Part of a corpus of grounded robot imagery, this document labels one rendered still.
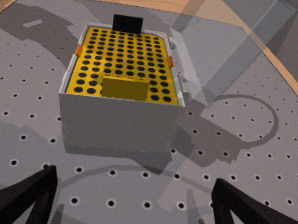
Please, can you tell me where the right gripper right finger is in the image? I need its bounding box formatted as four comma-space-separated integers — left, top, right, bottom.
211, 178, 298, 224

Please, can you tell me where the grey perforated base plate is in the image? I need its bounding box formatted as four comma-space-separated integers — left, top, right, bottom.
0, 0, 298, 224

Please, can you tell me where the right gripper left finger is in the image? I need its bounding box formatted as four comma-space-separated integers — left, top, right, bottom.
0, 165, 58, 224

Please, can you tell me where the yellow plate with black holes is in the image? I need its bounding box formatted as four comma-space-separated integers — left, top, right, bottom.
67, 14, 178, 105

